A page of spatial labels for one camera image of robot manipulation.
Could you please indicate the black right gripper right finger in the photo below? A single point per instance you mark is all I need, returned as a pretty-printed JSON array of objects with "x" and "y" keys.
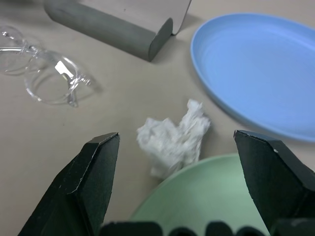
[{"x": 275, "y": 177}]

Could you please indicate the clear plastic eyeglasses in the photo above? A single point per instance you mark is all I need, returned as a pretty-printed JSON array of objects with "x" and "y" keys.
[{"x": 73, "y": 81}]

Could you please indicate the blue plate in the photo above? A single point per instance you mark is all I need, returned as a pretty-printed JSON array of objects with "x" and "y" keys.
[{"x": 258, "y": 73}]

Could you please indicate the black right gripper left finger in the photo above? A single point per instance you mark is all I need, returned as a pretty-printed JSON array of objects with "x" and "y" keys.
[{"x": 73, "y": 186}]

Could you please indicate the crumpled white tissue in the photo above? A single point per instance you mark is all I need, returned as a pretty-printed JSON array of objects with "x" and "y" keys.
[{"x": 172, "y": 140}]

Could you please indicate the green plate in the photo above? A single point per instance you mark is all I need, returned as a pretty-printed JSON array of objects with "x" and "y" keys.
[{"x": 197, "y": 196}]

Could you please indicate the grey glasses case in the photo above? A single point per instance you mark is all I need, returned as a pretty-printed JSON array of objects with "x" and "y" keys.
[{"x": 110, "y": 32}]

